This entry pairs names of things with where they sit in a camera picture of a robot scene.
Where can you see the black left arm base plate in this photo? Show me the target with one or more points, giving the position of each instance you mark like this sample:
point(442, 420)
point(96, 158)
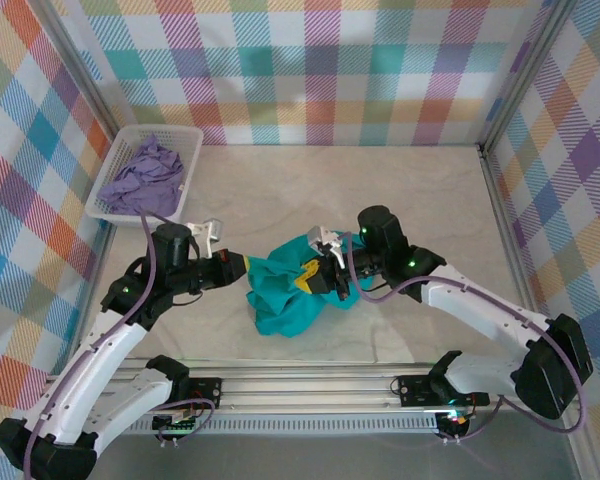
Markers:
point(207, 390)

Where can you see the teal t-shirt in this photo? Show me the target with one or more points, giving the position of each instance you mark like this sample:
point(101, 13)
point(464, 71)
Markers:
point(285, 315)

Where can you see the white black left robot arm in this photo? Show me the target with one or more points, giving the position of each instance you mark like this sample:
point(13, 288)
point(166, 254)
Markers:
point(95, 370)

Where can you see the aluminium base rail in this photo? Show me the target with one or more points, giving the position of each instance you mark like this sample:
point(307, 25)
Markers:
point(305, 387)

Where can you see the white plastic basket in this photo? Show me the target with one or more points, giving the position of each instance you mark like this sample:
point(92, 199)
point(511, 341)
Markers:
point(130, 137)

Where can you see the aluminium side rail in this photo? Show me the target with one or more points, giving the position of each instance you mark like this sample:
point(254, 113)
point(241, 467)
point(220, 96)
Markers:
point(513, 250)

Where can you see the purple crumpled cloth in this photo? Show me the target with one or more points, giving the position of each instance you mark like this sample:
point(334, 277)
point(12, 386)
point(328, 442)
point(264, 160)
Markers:
point(140, 185)

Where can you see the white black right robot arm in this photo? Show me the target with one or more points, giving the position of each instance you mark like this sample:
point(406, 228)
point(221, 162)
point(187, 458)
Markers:
point(480, 310)

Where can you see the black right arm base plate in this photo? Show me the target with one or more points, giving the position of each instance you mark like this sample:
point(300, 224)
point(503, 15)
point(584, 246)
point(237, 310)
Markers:
point(415, 390)

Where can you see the aluminium corner post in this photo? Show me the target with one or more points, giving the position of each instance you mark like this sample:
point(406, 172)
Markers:
point(525, 75)
point(86, 80)

